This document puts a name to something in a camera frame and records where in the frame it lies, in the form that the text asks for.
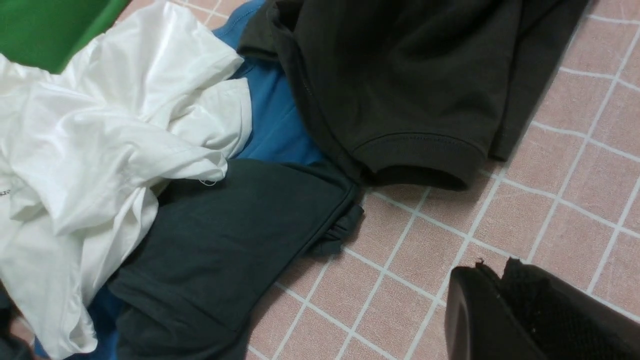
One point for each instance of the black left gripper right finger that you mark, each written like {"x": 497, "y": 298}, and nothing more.
{"x": 564, "y": 322}

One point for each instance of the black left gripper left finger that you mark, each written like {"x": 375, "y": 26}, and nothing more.
{"x": 479, "y": 322}

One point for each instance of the dark gray long-sleeve shirt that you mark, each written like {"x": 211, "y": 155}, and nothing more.
{"x": 419, "y": 92}

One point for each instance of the dark teal shirt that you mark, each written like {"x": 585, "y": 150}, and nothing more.
{"x": 189, "y": 289}

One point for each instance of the blue shirt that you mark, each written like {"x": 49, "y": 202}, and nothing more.
{"x": 278, "y": 135}

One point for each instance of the white shirt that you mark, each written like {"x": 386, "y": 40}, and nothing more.
{"x": 151, "y": 99}

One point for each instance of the pink checkered tablecloth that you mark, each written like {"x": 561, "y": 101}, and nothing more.
{"x": 567, "y": 200}

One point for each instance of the green backdrop cloth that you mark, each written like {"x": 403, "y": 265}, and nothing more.
{"x": 45, "y": 34}

